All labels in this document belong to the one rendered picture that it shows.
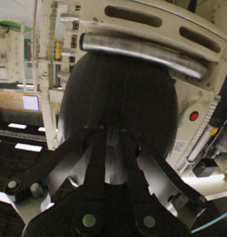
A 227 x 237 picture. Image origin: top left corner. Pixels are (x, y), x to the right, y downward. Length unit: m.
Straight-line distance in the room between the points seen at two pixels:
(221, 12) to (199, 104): 0.33
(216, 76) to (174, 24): 0.17
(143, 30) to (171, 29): 0.06
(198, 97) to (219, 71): 0.16
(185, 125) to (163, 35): 0.36
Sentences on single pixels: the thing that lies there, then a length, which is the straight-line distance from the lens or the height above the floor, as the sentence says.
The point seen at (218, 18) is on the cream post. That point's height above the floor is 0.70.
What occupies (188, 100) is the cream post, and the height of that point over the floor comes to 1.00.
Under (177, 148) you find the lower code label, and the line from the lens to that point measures 0.58.
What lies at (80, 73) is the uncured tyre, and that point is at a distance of 0.26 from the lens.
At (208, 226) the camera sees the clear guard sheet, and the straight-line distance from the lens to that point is 0.91.
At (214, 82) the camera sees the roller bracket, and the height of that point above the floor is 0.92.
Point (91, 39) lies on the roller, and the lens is 0.28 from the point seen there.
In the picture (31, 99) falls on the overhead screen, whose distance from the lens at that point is 4.48.
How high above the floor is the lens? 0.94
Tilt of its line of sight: 27 degrees up
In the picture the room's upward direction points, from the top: 169 degrees counter-clockwise
